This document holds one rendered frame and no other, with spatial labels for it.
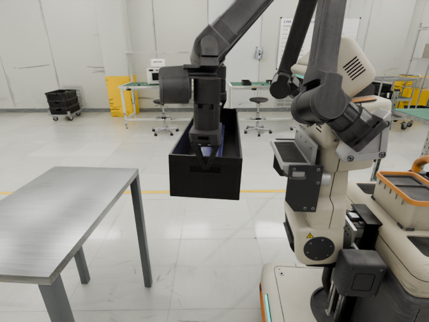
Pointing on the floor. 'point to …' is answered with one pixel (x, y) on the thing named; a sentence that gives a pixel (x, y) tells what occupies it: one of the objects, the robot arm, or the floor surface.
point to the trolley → (399, 96)
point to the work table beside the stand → (62, 228)
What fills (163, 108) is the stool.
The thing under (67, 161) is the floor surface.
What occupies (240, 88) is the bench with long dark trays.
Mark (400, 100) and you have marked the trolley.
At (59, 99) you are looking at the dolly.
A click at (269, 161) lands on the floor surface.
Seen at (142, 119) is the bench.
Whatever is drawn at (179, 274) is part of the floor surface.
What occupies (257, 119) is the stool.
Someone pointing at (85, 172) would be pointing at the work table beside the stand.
